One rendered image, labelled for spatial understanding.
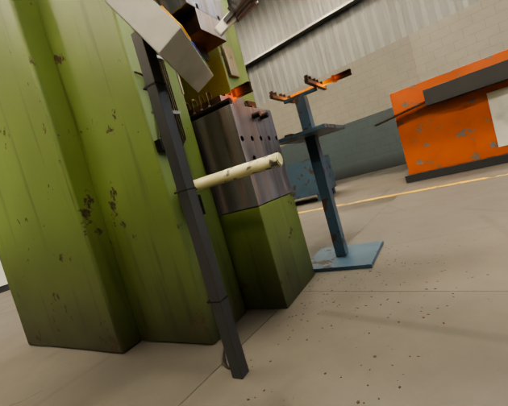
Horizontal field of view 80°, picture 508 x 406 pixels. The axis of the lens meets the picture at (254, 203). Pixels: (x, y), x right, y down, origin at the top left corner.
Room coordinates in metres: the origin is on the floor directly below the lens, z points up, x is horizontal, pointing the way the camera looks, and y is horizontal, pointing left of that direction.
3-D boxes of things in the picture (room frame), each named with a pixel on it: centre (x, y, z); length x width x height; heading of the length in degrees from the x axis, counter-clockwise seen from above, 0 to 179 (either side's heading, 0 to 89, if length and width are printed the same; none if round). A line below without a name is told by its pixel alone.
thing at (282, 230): (1.59, 0.12, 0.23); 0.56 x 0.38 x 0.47; 59
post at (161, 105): (0.92, 0.19, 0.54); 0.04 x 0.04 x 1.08; 59
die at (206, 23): (1.54, 0.14, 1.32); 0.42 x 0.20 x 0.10; 59
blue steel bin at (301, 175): (5.54, -0.83, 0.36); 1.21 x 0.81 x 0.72; 58
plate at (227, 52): (1.77, -0.09, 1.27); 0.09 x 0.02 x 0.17; 149
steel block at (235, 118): (1.59, 0.12, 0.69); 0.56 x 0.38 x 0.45; 59
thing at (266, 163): (1.09, 0.07, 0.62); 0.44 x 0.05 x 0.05; 59
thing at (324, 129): (1.76, -0.42, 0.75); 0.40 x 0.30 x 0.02; 147
